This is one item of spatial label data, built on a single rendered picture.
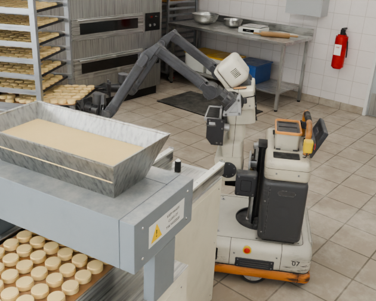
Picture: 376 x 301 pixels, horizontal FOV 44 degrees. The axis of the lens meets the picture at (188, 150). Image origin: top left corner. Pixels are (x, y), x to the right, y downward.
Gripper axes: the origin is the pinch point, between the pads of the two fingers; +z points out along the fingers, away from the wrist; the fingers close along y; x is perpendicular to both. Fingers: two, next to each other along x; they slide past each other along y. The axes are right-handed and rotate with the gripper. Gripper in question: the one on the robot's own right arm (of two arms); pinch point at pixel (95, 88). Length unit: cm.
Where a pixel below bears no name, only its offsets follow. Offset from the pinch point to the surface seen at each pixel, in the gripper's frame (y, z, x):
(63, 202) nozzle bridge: -18, 39, -171
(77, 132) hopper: -27, 31, -142
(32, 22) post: -44, 38, -24
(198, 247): 42, -26, -124
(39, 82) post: -11.9, 36.0, -24.8
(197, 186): 9, -23, -124
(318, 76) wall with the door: 55, -335, 214
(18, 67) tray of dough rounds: -13.3, 46.0, 2.8
